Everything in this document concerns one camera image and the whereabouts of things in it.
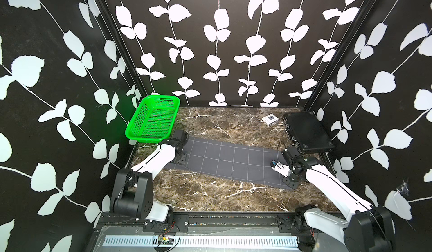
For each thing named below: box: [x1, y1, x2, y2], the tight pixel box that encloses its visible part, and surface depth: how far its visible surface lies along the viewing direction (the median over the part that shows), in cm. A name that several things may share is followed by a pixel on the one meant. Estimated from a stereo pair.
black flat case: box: [282, 111, 335, 152], surface depth 104 cm
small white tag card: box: [261, 113, 279, 126], surface depth 115 cm
